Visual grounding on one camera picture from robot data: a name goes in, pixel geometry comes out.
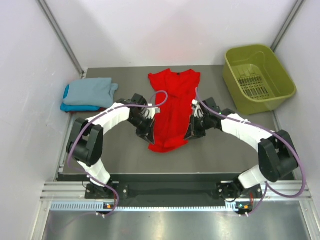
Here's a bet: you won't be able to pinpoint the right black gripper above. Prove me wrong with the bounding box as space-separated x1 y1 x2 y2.
184 114 212 141

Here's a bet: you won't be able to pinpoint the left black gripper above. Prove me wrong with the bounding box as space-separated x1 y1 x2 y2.
128 114 156 145

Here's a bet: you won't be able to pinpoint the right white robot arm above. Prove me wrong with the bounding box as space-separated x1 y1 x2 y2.
184 98 299 198

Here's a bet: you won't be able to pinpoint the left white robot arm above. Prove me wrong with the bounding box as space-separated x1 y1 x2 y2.
66 94 160 199

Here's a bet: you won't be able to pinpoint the grey-blue folded t shirt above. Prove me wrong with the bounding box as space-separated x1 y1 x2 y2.
60 77 119 112

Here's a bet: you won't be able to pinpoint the green plastic basket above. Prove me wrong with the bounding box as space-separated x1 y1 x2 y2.
222 44 297 115

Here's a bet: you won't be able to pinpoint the bright blue folded t shirt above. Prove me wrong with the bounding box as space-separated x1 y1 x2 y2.
60 84 100 112

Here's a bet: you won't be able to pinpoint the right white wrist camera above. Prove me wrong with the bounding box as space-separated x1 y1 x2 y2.
191 99 204 118

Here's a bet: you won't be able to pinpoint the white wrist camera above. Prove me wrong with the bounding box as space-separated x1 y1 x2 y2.
191 99 204 118
143 103 161 119

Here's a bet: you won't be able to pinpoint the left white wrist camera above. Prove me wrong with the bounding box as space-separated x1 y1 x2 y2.
143 103 161 119

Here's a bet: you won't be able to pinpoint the white slotted cable duct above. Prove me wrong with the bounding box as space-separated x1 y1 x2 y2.
50 201 252 213

